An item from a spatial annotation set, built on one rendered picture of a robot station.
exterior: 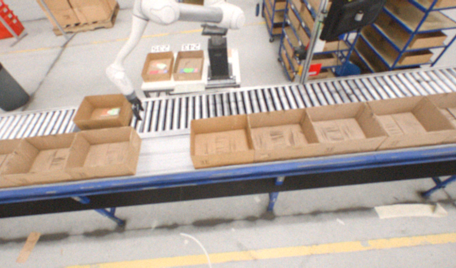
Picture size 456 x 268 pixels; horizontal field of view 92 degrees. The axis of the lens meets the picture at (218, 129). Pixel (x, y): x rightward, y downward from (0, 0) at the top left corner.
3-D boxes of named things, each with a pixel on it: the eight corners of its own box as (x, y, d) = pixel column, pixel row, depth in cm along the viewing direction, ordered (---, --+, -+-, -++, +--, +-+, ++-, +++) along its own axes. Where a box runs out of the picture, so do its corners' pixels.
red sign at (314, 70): (317, 74, 204) (321, 63, 194) (318, 75, 203) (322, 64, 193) (300, 76, 204) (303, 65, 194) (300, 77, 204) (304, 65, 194)
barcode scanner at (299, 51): (289, 56, 191) (293, 44, 183) (302, 56, 192) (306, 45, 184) (291, 60, 187) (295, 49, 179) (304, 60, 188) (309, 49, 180)
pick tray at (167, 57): (174, 58, 247) (172, 50, 239) (171, 80, 223) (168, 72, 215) (150, 60, 248) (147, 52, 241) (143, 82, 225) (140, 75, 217)
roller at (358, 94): (348, 77, 203) (344, 81, 206) (376, 119, 171) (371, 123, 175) (352, 78, 204) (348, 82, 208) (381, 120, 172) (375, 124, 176)
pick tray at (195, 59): (205, 57, 243) (203, 49, 235) (201, 80, 219) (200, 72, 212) (180, 58, 245) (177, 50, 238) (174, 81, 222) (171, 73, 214)
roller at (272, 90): (274, 89, 209) (275, 85, 205) (288, 133, 178) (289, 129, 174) (269, 90, 210) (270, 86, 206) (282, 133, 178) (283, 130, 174)
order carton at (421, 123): (410, 111, 158) (425, 94, 144) (437, 145, 140) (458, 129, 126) (355, 117, 159) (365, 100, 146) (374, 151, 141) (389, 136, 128)
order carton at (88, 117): (134, 106, 205) (127, 92, 192) (126, 131, 187) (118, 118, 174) (94, 108, 208) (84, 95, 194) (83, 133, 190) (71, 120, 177)
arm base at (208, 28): (203, 22, 197) (202, 16, 193) (228, 22, 193) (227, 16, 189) (198, 33, 187) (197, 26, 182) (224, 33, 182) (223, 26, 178)
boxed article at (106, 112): (104, 110, 204) (102, 109, 203) (120, 109, 203) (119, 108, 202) (101, 116, 200) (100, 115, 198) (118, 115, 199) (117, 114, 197)
